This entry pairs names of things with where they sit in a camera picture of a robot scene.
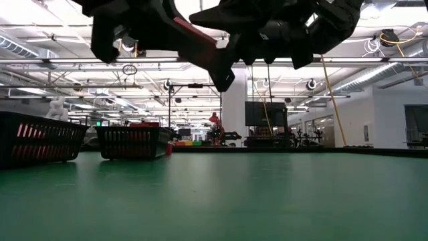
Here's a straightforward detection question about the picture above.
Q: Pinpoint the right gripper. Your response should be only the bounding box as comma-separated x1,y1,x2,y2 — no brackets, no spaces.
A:
189,0,364,93

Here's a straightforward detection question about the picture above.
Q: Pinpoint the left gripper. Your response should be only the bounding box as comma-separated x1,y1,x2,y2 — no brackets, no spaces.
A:
72,0,188,64

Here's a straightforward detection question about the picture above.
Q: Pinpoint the red rectangular block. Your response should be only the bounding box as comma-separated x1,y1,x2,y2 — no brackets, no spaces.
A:
129,122,161,129
173,15,219,69

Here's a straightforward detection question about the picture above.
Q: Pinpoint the red robot figure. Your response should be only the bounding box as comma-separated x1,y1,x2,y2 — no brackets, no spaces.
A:
207,112,225,145

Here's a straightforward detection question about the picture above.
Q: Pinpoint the white sculpture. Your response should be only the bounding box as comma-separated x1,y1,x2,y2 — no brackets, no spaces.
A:
45,96,70,122

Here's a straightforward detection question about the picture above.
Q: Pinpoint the black slotted plastic basket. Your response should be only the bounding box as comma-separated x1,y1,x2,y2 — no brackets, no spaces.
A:
96,125,173,161
0,111,90,171

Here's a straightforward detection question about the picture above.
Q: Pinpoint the black camera gantry frame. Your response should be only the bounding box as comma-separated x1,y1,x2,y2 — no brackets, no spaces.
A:
168,82,224,130

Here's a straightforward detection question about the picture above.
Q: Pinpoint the black wall screen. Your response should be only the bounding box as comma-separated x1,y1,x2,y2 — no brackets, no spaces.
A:
245,101,288,127

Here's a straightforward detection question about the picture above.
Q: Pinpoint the yellow hanging cable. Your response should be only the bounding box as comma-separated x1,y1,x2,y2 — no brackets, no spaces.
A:
320,55,349,147

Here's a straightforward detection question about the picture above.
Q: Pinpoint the black aluminium table frame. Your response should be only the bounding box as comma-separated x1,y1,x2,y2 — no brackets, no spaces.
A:
172,145,428,159

